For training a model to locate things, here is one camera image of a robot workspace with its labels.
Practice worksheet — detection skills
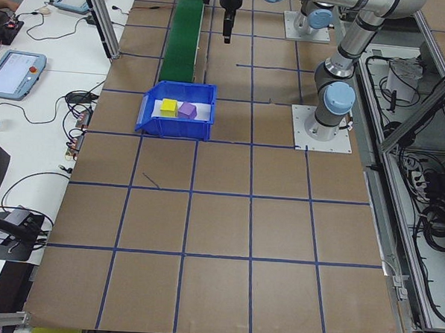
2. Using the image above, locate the black stand base plate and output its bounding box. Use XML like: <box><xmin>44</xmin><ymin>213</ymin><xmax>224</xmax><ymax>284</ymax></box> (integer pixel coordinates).
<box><xmin>0</xmin><ymin>209</ymin><xmax>46</xmax><ymax>264</ymax></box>

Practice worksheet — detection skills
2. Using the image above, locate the black desk cable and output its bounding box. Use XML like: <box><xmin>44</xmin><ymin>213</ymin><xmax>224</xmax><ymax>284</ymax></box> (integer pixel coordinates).
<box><xmin>0</xmin><ymin>91</ymin><xmax>69</xmax><ymax>126</ymax></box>
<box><xmin>1</xmin><ymin>168</ymin><xmax>74</xmax><ymax>212</ymax></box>

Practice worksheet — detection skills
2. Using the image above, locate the small grey device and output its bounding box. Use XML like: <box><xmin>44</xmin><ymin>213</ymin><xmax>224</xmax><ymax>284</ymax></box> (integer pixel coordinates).
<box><xmin>3</xmin><ymin>204</ymin><xmax>30</xmax><ymax>226</ymax></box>

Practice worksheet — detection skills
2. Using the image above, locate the blue plastic storage bin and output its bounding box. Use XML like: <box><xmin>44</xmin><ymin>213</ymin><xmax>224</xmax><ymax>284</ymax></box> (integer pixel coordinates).
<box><xmin>133</xmin><ymin>78</ymin><xmax>218</xmax><ymax>142</ymax></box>

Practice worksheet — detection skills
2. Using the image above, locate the white power strip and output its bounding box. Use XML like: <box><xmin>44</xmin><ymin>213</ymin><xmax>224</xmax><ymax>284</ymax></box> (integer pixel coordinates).
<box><xmin>402</xmin><ymin>156</ymin><xmax>432</xmax><ymax>197</ymax></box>

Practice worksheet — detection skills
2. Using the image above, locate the small circuit board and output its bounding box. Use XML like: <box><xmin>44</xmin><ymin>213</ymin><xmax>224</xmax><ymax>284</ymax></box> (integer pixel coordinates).
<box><xmin>76</xmin><ymin>106</ymin><xmax>95</xmax><ymax>131</ymax></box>
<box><xmin>65</xmin><ymin>131</ymin><xmax>87</xmax><ymax>163</ymax></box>

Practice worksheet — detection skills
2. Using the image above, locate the purple foam block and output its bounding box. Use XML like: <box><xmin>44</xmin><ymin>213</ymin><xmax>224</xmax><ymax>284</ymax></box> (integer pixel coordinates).
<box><xmin>177</xmin><ymin>101</ymin><xmax>199</xmax><ymax>121</ymax></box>

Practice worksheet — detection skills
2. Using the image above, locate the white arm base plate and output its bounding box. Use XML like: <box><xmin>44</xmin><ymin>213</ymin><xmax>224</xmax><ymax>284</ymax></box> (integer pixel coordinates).
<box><xmin>289</xmin><ymin>104</ymin><xmax>356</xmax><ymax>155</ymax></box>
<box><xmin>281</xmin><ymin>10</ymin><xmax>332</xmax><ymax>44</ymax></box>

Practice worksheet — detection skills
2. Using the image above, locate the white foam pad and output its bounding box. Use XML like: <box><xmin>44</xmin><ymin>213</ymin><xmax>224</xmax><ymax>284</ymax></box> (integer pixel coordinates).
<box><xmin>152</xmin><ymin>98</ymin><xmax>214</xmax><ymax>121</ymax></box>

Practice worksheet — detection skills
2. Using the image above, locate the white box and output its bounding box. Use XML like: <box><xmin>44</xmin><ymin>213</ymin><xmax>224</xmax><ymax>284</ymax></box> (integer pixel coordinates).
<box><xmin>385</xmin><ymin>57</ymin><xmax>425</xmax><ymax>103</ymax></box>

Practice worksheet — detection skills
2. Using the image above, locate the thin red wire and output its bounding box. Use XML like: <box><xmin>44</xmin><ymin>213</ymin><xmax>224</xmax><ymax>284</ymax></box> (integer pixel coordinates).
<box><xmin>127</xmin><ymin>4</ymin><xmax>168</xmax><ymax>16</ymax></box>

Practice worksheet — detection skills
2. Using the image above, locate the black mat with electronics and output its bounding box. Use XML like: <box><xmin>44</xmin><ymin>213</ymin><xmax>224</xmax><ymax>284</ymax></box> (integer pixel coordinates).
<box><xmin>0</xmin><ymin>8</ymin><xmax>25</xmax><ymax>47</ymax></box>

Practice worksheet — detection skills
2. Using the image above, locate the aluminium profile post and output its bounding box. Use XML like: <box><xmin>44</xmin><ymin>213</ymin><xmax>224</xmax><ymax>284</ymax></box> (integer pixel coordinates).
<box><xmin>74</xmin><ymin>0</ymin><xmax>124</xmax><ymax>60</ymax></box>

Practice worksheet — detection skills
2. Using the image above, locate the V-shaped metal bar frame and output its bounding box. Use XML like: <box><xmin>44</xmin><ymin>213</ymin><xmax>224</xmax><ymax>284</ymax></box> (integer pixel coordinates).
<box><xmin>342</xmin><ymin>0</ymin><xmax>445</xmax><ymax>333</ymax></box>

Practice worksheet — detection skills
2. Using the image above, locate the black stand rod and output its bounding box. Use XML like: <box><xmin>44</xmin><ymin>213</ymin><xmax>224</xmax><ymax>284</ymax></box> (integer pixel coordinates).
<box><xmin>0</xmin><ymin>210</ymin><xmax>33</xmax><ymax>244</ymax></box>

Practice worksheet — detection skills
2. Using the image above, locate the green conveyor belt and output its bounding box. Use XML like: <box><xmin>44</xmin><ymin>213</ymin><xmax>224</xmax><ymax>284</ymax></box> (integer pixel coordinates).
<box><xmin>157</xmin><ymin>0</ymin><xmax>206</xmax><ymax>85</ymax></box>

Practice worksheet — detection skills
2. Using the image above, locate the yellow foam block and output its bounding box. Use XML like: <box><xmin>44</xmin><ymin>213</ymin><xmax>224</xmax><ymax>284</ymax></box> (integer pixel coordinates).
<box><xmin>159</xmin><ymin>98</ymin><xmax>180</xmax><ymax>118</ymax></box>

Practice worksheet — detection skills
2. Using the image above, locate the grey metal bracket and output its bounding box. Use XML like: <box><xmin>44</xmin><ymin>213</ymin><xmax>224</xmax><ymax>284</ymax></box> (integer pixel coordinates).
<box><xmin>388</xmin><ymin>274</ymin><xmax>410</xmax><ymax>302</ymax></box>

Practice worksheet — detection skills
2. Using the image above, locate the black coiled cable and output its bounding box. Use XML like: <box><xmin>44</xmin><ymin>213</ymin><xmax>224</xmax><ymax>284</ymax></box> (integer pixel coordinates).
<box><xmin>411</xmin><ymin>200</ymin><xmax>445</xmax><ymax>256</ymax></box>

